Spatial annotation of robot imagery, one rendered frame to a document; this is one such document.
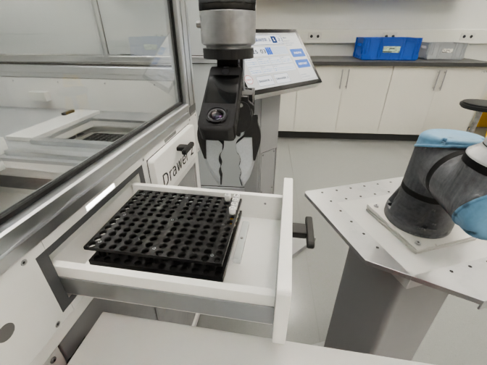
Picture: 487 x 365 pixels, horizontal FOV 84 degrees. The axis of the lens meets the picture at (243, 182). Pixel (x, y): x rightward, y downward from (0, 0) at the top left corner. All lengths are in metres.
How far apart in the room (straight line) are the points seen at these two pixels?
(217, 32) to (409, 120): 3.48
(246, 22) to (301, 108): 3.01
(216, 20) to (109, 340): 0.50
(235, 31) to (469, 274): 0.64
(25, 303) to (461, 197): 0.68
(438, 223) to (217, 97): 0.58
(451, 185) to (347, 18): 3.56
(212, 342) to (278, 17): 3.74
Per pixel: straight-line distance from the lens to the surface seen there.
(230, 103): 0.35
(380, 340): 0.94
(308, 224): 0.47
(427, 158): 0.68
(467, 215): 0.58
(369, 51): 3.58
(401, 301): 0.83
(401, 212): 0.75
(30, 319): 0.49
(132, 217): 0.53
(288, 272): 0.36
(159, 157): 0.69
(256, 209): 0.59
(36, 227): 0.46
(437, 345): 1.61
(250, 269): 0.49
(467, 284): 0.72
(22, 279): 0.46
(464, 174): 0.59
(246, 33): 0.40
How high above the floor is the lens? 1.20
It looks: 29 degrees down
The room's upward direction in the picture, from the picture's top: straight up
